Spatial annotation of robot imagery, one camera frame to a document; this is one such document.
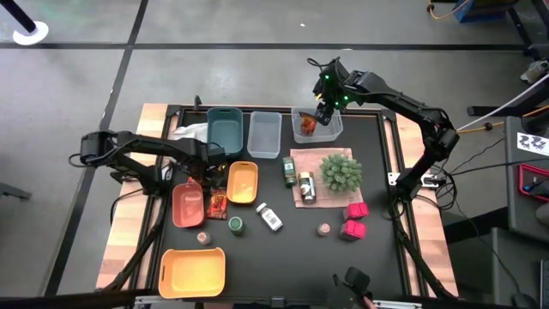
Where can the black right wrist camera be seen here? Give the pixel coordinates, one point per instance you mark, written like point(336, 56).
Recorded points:
point(323, 79)

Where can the green lid spice jar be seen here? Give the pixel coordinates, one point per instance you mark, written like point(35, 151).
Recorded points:
point(236, 225)

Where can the small yellow plastic bin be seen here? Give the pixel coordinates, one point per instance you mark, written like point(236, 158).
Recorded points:
point(242, 184)

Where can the black stand white base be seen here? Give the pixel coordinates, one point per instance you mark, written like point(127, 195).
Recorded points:
point(38, 32)

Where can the white waffle cloth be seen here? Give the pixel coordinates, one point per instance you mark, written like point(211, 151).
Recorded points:
point(193, 131)

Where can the red case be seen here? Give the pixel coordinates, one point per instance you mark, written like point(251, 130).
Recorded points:
point(521, 180)

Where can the grey metal bracket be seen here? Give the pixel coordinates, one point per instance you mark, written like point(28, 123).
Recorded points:
point(13, 191)

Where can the coral plastic bin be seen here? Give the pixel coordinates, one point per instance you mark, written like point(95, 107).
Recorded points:
point(188, 208)

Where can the teal plastic bin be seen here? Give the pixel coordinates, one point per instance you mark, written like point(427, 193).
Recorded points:
point(225, 133)

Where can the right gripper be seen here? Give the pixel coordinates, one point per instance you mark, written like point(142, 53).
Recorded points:
point(341, 92)

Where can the brown jar gold lid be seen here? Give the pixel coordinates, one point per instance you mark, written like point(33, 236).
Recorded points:
point(307, 189)

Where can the black table-level camera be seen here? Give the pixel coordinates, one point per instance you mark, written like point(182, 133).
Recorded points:
point(357, 279)

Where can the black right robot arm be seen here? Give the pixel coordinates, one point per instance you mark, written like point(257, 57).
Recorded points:
point(412, 105)

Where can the white marker sheet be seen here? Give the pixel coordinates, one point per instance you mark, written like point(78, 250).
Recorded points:
point(532, 143)

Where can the black aluminium table frame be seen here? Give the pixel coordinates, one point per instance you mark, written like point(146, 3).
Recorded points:
point(274, 107)

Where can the person's shoe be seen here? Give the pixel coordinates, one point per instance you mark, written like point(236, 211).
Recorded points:
point(536, 70)

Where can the white label spice jar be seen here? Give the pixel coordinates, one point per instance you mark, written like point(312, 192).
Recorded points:
point(270, 218)

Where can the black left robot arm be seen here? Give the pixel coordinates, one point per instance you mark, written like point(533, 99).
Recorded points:
point(141, 143)

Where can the small clear spice jar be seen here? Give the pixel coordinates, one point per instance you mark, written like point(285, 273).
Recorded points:
point(323, 229)
point(203, 238)

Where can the beige cloth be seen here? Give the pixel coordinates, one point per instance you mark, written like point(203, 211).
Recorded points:
point(306, 156)

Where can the artificial green potted plant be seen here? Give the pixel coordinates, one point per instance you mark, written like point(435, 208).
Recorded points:
point(341, 173)

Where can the dark grey desk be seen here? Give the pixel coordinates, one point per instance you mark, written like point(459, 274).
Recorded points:
point(512, 214)

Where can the green label spice jar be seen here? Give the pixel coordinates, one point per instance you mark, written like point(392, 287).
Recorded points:
point(289, 171)

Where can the clear plastic bin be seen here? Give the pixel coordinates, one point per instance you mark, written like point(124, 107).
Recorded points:
point(334, 133)

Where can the large yellow plastic bin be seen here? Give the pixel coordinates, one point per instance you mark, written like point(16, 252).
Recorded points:
point(191, 274)

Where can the pink spice box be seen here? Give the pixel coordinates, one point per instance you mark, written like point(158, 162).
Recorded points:
point(357, 210)
point(354, 230)

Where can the orange snack packet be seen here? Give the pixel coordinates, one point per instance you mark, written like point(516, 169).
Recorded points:
point(308, 126)
point(217, 204)

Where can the translucent white plastic bin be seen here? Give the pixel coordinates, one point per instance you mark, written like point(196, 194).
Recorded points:
point(264, 137)

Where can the blue box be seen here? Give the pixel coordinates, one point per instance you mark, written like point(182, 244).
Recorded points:
point(476, 10)

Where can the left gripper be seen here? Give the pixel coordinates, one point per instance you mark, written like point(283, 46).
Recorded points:
point(210, 156)

